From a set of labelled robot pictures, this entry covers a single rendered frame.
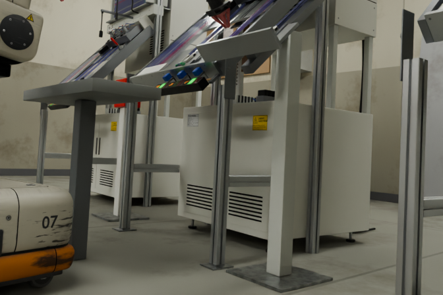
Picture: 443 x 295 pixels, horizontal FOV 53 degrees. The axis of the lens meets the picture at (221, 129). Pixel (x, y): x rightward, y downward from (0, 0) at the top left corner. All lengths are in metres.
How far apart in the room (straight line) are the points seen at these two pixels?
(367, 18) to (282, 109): 0.96
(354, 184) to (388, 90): 2.55
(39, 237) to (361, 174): 1.48
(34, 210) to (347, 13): 1.58
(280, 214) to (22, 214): 0.77
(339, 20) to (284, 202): 0.98
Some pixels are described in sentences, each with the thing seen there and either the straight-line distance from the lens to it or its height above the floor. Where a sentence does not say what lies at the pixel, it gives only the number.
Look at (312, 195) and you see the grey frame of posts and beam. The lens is 1.93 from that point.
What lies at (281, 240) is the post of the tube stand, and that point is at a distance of 1.50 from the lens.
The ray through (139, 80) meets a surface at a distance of 2.12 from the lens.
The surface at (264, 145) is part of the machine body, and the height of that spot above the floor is 0.44.
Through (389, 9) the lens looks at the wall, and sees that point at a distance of 4.85.
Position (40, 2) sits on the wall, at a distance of 5.80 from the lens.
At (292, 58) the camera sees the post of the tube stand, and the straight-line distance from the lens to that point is 1.52.
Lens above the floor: 0.41
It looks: 3 degrees up
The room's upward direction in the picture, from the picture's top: 3 degrees clockwise
